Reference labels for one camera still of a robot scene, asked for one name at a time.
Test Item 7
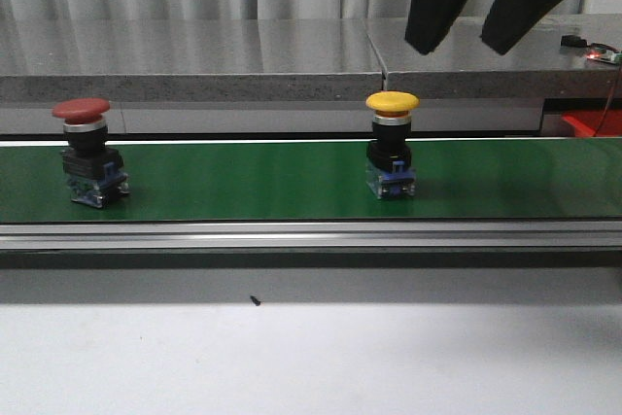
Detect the yellow mushroom push button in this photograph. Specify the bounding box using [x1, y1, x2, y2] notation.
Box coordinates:
[365, 91, 420, 199]

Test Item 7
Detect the red mushroom push button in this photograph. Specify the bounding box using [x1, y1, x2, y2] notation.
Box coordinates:
[52, 97, 129, 209]

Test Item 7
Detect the small green circuit board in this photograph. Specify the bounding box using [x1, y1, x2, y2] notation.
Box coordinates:
[560, 35, 621, 65]

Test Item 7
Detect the red tray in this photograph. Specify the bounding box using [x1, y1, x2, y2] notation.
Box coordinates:
[562, 110, 621, 138]

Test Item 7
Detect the green conveyor belt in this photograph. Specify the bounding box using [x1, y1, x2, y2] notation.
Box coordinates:
[1, 138, 621, 224]

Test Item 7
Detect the grey stone bench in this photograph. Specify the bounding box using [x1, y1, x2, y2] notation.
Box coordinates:
[1, 15, 621, 136]

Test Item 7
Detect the small black screw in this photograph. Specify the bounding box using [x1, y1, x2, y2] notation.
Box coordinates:
[249, 295, 261, 306]

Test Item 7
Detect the red black wire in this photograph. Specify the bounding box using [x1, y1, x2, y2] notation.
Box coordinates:
[592, 63, 622, 138]

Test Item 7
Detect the aluminium conveyor frame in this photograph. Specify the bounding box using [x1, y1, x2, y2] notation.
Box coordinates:
[0, 134, 622, 257]

